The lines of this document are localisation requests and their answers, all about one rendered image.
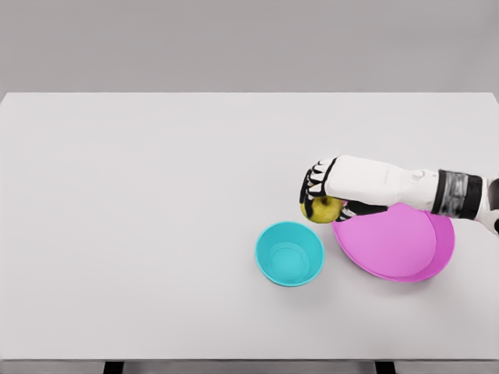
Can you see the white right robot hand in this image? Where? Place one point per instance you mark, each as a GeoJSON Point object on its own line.
{"type": "Point", "coordinates": [351, 179]}

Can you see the yellow-green apple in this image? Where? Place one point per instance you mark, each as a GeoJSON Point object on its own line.
{"type": "Point", "coordinates": [324, 211]}

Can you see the blue bowl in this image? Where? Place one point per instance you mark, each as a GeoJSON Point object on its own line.
{"type": "Point", "coordinates": [289, 259]}

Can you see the pink plate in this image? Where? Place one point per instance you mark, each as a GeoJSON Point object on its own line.
{"type": "Point", "coordinates": [393, 243]}

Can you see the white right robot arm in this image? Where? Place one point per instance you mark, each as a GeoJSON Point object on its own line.
{"type": "Point", "coordinates": [436, 189]}

